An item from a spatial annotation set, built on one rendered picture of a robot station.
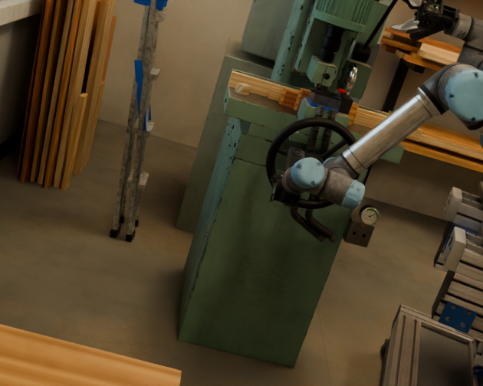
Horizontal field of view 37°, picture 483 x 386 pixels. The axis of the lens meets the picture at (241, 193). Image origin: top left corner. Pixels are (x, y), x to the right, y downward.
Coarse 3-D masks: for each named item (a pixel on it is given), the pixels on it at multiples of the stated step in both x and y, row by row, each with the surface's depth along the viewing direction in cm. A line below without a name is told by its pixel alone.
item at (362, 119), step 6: (270, 90) 242; (276, 90) 242; (270, 96) 242; (276, 96) 242; (360, 114) 246; (366, 114) 247; (354, 120) 246; (360, 120) 246; (366, 120) 246; (372, 120) 246; (378, 120) 247; (366, 126) 247; (372, 126) 247; (414, 132) 249; (420, 132) 249; (408, 138) 249; (414, 138) 249
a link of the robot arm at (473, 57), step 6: (462, 48) 228; (468, 48) 225; (474, 48) 224; (462, 54) 227; (468, 54) 225; (474, 54) 225; (480, 54) 225; (462, 60) 227; (468, 60) 225; (474, 60) 223; (480, 60) 222; (474, 66) 223
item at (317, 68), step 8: (312, 56) 247; (312, 64) 242; (320, 64) 235; (328, 64) 236; (312, 72) 239; (320, 72) 236; (328, 72) 236; (336, 72) 238; (312, 80) 237; (320, 80) 237; (328, 80) 237
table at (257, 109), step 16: (224, 96) 247; (240, 96) 231; (256, 96) 239; (224, 112) 230; (240, 112) 228; (256, 112) 228; (272, 112) 228; (288, 112) 231; (272, 128) 230; (352, 128) 237; (368, 128) 246; (304, 144) 222; (320, 144) 223; (336, 144) 223
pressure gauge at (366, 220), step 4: (368, 204) 236; (364, 208) 235; (368, 208) 234; (372, 208) 234; (360, 212) 235; (364, 212) 235; (368, 212) 235; (372, 212) 235; (376, 212) 235; (360, 216) 235; (364, 216) 235; (368, 216) 235; (372, 216) 235; (376, 216) 235; (364, 220) 236; (368, 220) 236; (372, 220) 236; (376, 220) 235; (364, 224) 238; (368, 224) 236
